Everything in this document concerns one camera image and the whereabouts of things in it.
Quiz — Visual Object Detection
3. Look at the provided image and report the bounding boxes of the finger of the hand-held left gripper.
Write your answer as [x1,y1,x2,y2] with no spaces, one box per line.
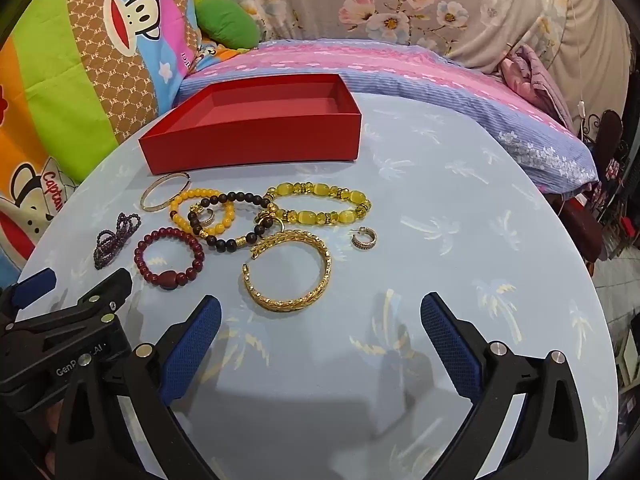
[27,268,134,353]
[0,268,57,332]

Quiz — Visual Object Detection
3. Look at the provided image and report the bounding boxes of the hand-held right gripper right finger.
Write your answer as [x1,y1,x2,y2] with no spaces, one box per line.
[420,292,589,480]

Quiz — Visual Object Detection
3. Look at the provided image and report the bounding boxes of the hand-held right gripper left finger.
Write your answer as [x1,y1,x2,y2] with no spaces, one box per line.
[52,295,223,480]

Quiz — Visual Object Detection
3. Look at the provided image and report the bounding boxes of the purple small bead bracelet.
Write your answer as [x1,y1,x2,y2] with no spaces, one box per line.
[93,211,143,270]

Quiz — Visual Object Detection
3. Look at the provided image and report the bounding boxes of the dark red bead bracelet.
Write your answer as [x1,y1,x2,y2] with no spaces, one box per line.
[132,227,206,292]

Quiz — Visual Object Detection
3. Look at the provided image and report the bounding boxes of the thin gold bangle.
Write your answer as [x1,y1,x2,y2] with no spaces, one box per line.
[140,172,193,212]

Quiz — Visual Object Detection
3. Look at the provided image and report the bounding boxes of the yellow round bead bracelet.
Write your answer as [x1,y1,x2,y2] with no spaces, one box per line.
[170,187,236,236]

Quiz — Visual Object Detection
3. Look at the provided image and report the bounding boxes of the gold hoop earring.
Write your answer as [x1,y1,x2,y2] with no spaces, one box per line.
[348,226,379,251]

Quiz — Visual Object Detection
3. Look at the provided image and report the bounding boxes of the wide gold cuff bangle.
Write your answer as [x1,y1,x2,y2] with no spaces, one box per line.
[242,230,333,314]

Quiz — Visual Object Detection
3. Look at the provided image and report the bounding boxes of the dark wooden bead bracelet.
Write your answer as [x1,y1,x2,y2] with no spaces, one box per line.
[186,191,286,255]

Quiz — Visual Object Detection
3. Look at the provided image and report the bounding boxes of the yellow glass bead bracelet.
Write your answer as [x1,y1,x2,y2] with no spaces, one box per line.
[262,181,373,230]

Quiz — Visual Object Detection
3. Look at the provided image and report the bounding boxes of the red cardboard box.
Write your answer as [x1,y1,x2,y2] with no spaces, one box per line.
[138,74,363,177]

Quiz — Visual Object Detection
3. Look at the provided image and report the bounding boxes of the person's left hand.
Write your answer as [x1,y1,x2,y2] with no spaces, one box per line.
[40,401,66,479]

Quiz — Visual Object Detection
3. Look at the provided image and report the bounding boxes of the cartoon monkey printed blanket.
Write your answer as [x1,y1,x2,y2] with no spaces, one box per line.
[0,0,223,283]

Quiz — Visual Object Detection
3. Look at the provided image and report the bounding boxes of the dark metal chair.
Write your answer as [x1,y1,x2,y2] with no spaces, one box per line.
[579,109,632,263]

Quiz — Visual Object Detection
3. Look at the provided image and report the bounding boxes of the pink and blue striped bedsheet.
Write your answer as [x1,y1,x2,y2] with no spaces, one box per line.
[175,37,599,197]

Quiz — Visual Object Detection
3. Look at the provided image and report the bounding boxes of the pink crumpled cloth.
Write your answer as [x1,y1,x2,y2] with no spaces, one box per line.
[499,44,577,132]

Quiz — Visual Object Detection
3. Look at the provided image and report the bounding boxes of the green pillow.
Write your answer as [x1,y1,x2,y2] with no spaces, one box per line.
[195,0,262,52]

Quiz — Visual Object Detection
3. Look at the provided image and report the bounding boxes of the grey floral duvet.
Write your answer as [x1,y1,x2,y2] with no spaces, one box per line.
[214,0,632,136]

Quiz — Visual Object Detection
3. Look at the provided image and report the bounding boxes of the white hanging cable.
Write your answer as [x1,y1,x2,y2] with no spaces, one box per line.
[569,0,589,117]

